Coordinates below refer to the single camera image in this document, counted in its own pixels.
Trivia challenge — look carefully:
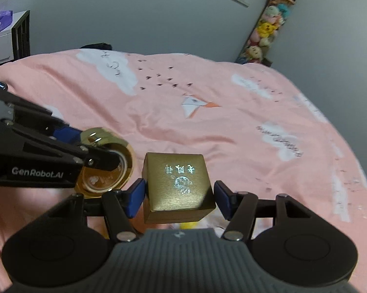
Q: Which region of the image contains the round gold tin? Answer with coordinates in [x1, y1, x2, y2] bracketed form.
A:
[75, 128, 134, 198]

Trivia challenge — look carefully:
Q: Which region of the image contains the yellow cap bottle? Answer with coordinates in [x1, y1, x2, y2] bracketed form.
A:
[179, 221, 199, 230]

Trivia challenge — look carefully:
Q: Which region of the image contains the gold square gift box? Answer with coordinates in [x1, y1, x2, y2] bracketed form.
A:
[142, 152, 216, 224]

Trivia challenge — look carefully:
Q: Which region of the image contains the pink cloud-print bed quilt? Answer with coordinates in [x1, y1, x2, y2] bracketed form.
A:
[0, 49, 367, 292]

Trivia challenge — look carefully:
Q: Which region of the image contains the white bedside cabinet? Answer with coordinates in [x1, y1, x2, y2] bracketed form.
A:
[0, 10, 31, 65]

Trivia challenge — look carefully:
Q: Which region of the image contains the purple tissue box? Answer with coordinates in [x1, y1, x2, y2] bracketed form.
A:
[0, 10, 14, 35]

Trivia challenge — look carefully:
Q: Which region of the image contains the hanging plush toy column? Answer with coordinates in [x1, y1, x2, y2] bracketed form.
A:
[236, 0, 296, 64]

